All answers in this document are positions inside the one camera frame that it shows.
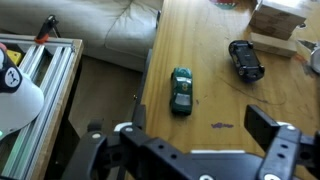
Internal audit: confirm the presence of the blue toy car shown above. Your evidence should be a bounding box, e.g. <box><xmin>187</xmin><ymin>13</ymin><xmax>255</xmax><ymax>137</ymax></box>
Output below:
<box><xmin>228</xmin><ymin>39</ymin><xmax>266</xmax><ymax>84</ymax></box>

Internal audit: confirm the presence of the green toy car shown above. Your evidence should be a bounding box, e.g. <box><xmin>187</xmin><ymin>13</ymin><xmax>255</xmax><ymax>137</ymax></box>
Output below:
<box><xmin>169</xmin><ymin>66</ymin><xmax>194</xmax><ymax>117</ymax></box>

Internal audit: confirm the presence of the black orange clamp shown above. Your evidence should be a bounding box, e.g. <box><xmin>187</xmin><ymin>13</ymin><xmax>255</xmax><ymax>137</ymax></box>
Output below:
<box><xmin>34</xmin><ymin>14</ymin><xmax>62</xmax><ymax>45</ymax></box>

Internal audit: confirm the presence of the single wooden block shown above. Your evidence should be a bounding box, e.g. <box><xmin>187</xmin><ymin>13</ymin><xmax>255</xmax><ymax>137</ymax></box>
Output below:
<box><xmin>249</xmin><ymin>32</ymin><xmax>298</xmax><ymax>58</ymax></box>

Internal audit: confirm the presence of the white leather sofa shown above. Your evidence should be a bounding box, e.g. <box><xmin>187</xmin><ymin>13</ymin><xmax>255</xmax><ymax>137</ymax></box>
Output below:
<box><xmin>0</xmin><ymin>0</ymin><xmax>164</xmax><ymax>73</ymax></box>

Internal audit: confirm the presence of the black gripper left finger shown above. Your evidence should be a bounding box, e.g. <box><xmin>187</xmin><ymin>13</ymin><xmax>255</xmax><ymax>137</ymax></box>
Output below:
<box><xmin>61</xmin><ymin>104</ymin><xmax>193</xmax><ymax>180</ymax></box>

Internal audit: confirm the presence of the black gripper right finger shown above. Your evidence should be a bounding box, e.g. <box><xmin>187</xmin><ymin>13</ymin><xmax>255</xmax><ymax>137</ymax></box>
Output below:
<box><xmin>244</xmin><ymin>104</ymin><xmax>320</xmax><ymax>180</ymax></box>

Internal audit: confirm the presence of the aluminium frame cart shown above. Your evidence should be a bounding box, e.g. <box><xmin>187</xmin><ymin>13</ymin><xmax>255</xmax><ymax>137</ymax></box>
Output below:
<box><xmin>0</xmin><ymin>33</ymin><xmax>84</xmax><ymax>180</ymax></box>

